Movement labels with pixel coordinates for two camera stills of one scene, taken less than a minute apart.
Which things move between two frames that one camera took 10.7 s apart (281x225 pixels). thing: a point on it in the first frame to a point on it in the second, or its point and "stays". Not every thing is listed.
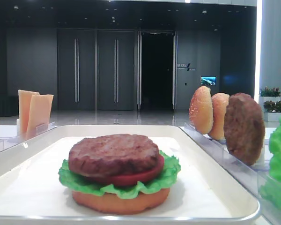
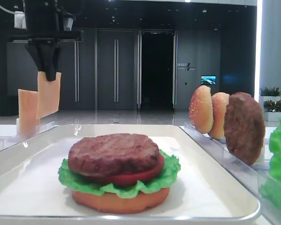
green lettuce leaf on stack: x=170 y=172 stays
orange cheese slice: x=25 y=98 stays
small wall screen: x=208 y=80 stays
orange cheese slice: x=40 y=112 to x=49 y=94
